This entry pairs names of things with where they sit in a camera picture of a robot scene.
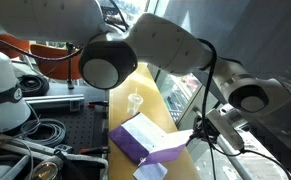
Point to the orange chair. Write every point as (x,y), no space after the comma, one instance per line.
(60,70)
(7,40)

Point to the purple file folder with papers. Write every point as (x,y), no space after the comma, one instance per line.
(146,143)

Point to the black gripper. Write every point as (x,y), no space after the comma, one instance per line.
(204,129)

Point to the black clamp with orange tip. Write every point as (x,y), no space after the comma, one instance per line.
(97,103)

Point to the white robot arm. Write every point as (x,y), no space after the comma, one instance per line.
(107,56)

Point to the aluminium profile rail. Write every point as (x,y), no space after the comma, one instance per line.
(72,102)

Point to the loose white paper sheet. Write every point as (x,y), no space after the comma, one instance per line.
(150,172)

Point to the black perforated breadboard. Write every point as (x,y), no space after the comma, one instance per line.
(61,129)

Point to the metal window handrail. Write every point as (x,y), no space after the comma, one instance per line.
(229,143)

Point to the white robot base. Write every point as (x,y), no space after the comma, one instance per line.
(13,109)

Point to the clear plastic cup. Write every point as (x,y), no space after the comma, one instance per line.
(134,102)

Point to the orange chair far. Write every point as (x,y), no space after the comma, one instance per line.
(7,40)

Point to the orange chair near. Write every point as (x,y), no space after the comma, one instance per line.
(60,70)

